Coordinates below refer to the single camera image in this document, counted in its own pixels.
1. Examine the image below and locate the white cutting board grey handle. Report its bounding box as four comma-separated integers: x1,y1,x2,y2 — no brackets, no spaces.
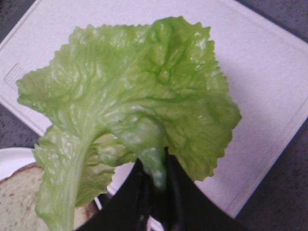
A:
0,0,308,217

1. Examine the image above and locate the white round plate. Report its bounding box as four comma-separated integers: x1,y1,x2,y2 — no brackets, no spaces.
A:
0,147,36,180

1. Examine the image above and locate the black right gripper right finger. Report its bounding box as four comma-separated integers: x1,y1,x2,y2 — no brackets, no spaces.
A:
152,147,248,231

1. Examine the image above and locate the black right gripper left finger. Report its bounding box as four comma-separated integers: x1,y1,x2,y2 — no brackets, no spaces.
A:
78,160,151,231

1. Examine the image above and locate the green lettuce leaf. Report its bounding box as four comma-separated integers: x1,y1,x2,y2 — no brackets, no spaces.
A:
17,17,241,231

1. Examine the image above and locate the bottom bread slice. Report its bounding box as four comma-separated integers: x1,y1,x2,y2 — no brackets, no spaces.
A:
0,163,98,231

